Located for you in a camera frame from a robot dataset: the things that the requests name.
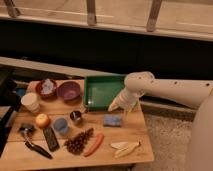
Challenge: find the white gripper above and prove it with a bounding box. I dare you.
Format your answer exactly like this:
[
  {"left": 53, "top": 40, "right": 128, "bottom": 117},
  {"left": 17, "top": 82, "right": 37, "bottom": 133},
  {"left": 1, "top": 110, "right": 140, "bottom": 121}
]
[{"left": 108, "top": 88, "right": 144, "bottom": 120}]

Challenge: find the blue sponge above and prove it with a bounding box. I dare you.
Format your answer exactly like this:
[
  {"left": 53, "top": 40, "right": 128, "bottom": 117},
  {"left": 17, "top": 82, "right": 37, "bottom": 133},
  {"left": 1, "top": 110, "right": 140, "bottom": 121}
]
[{"left": 103, "top": 115, "right": 122, "bottom": 127}]

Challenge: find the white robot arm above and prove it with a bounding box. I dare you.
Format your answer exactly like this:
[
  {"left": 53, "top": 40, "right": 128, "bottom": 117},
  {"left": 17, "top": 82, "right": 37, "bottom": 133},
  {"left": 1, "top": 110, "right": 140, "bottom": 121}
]
[{"left": 108, "top": 71, "right": 213, "bottom": 171}]

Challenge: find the small metal cup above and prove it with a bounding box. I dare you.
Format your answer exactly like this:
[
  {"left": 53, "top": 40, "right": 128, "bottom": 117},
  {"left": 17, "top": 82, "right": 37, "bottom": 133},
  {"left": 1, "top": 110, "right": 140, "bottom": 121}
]
[{"left": 70, "top": 110, "right": 83, "bottom": 125}]

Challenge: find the blue plastic cup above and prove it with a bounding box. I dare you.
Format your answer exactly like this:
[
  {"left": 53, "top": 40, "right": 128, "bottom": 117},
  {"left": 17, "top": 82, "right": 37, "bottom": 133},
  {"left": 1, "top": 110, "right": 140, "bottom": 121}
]
[{"left": 53, "top": 118, "right": 69, "bottom": 135}]

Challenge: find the white paper cup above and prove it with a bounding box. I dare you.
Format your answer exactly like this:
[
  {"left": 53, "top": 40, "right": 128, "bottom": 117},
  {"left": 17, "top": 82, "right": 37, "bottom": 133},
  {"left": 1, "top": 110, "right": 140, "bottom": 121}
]
[{"left": 21, "top": 93, "right": 40, "bottom": 113}]

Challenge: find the green plastic tray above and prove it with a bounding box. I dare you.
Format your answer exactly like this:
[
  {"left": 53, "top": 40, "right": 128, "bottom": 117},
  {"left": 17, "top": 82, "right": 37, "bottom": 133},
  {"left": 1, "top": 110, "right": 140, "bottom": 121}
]
[{"left": 83, "top": 75, "right": 124, "bottom": 111}]

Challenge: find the orange carrot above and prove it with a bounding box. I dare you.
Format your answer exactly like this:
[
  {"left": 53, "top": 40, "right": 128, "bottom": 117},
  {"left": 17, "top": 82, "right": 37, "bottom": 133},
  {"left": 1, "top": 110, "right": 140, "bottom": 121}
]
[{"left": 83, "top": 133, "right": 104, "bottom": 157}]

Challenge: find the yellow corn cob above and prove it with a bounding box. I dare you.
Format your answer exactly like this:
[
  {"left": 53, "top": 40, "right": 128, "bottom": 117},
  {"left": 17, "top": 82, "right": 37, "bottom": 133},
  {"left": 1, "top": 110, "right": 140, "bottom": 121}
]
[{"left": 110, "top": 141, "right": 141, "bottom": 158}]

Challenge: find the purple bowl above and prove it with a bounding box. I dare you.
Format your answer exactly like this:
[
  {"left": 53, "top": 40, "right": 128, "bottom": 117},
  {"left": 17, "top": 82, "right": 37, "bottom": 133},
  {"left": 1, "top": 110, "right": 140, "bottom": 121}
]
[{"left": 57, "top": 81, "right": 81, "bottom": 101}]

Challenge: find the bunch of dark grapes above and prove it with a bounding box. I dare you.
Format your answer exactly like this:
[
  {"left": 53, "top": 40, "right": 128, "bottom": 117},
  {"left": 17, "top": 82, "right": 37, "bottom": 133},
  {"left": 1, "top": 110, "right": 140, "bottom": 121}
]
[{"left": 64, "top": 128, "right": 94, "bottom": 155}]

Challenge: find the black remote control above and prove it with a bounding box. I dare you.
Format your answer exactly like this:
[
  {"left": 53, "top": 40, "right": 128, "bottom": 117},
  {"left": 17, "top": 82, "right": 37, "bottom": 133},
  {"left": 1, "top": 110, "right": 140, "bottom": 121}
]
[{"left": 43, "top": 127, "right": 59, "bottom": 152}]

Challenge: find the red bowl with plastic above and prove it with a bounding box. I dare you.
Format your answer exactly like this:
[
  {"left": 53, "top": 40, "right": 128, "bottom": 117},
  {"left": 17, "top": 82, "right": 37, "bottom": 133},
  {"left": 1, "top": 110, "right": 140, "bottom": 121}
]
[{"left": 35, "top": 79, "right": 57, "bottom": 98}]

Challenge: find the orange apple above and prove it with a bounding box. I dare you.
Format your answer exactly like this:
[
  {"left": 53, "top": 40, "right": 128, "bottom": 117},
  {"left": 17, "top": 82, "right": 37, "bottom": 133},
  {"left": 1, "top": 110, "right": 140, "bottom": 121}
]
[{"left": 35, "top": 114, "right": 50, "bottom": 129}]

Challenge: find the black stand at left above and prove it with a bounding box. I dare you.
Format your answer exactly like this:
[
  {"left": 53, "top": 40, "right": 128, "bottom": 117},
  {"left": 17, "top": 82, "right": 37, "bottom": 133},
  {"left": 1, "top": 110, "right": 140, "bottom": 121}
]
[{"left": 0, "top": 66, "right": 20, "bottom": 156}]

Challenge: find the black handled can opener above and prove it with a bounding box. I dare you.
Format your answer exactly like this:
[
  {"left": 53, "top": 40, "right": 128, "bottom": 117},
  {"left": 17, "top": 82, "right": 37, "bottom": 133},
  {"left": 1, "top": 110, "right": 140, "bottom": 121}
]
[{"left": 19, "top": 123, "right": 52, "bottom": 159}]

